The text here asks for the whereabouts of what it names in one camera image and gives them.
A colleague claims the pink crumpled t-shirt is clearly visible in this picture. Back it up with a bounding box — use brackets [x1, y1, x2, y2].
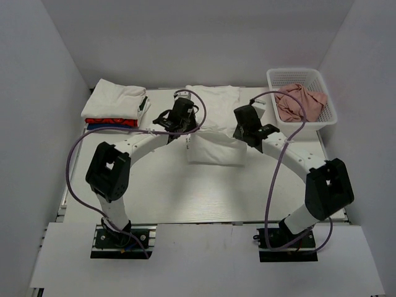
[274, 84, 328, 123]

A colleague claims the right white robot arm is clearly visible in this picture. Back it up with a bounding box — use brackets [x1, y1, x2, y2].
[233, 105, 355, 247]

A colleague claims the white plastic basket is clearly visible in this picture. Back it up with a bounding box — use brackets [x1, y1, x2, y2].
[267, 68, 337, 139]

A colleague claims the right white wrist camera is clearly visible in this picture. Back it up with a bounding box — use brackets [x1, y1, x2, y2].
[252, 101, 267, 119]

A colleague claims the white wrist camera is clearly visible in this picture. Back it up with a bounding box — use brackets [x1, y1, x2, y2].
[252, 101, 267, 119]
[173, 91, 191, 100]

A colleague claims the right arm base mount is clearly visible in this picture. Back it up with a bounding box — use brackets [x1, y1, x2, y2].
[252, 221, 318, 263]

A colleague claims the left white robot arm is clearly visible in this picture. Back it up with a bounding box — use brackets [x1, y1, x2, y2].
[85, 97, 197, 247]

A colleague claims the white t-shirt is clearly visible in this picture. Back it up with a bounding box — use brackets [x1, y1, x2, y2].
[186, 85, 247, 166]
[81, 79, 151, 121]

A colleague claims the folded blue t-shirt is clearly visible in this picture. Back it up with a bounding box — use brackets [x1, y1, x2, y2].
[85, 124, 132, 132]

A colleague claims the folded red t-shirt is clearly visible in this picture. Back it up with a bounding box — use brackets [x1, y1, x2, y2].
[85, 118, 139, 127]

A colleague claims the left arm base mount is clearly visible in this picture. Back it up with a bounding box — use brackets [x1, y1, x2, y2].
[90, 225, 156, 260]

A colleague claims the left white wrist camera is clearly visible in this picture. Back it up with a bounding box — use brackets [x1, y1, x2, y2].
[173, 91, 191, 100]

